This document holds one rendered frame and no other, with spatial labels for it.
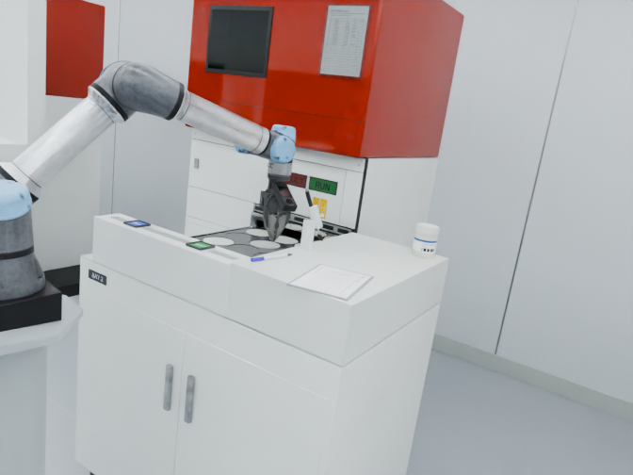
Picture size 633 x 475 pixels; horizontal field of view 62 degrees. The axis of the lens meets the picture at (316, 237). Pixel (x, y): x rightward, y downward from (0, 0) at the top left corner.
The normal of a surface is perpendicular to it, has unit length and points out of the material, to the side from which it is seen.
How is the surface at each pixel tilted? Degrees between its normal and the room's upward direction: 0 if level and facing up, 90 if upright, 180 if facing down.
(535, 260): 90
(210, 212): 90
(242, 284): 90
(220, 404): 90
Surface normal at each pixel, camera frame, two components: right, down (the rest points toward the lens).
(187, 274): -0.55, 0.13
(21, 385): 0.76, 0.26
